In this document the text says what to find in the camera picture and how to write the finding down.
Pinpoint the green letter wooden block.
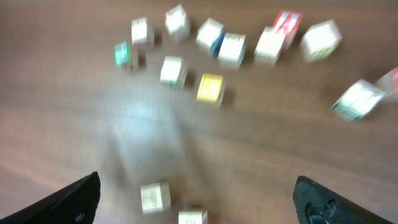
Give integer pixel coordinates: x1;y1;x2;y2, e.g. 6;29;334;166
114;41;139;70

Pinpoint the white patterned wooden block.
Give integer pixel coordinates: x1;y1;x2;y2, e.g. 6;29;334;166
140;182;171;214

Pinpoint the plain white letter block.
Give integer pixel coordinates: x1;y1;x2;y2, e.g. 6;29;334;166
218;32;246;69

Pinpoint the white block yellow side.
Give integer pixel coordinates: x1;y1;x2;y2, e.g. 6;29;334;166
300;19;342;63

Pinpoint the white block green trim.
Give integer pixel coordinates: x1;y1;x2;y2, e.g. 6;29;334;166
330;79;386;121

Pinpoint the red letter A block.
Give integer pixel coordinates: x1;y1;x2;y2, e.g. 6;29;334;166
272;10;303;50

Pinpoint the white wooden block centre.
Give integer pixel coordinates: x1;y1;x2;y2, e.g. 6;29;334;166
254;27;285;66

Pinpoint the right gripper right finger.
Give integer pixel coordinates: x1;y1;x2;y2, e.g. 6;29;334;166
293;175;392;224

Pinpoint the yellow top wooden block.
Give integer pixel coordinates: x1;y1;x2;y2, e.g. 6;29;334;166
197;73;225;107

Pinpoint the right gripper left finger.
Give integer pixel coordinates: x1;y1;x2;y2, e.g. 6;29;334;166
1;171;101;224

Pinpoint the white block blue side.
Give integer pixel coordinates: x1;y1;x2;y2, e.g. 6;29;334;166
195;17;225;56

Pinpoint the wooden block red letter side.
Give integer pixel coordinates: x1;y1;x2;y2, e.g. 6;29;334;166
178;210;208;224

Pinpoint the white block green side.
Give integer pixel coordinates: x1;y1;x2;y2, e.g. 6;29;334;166
160;56;188;89

